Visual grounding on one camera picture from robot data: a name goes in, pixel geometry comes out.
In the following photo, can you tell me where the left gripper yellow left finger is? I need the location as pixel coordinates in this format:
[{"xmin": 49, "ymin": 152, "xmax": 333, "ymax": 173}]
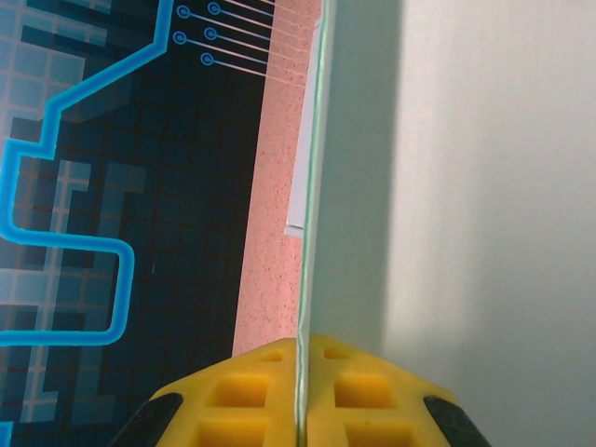
[{"xmin": 109, "ymin": 337, "xmax": 299, "ymax": 447}]

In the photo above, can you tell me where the blue gear print panel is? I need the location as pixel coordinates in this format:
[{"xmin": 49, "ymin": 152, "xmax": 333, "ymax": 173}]
[{"xmin": 0, "ymin": 0, "xmax": 280, "ymax": 447}]

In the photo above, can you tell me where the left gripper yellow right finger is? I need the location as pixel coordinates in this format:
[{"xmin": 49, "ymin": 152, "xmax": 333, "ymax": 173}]
[{"xmin": 305, "ymin": 332, "xmax": 490, "ymax": 447}]

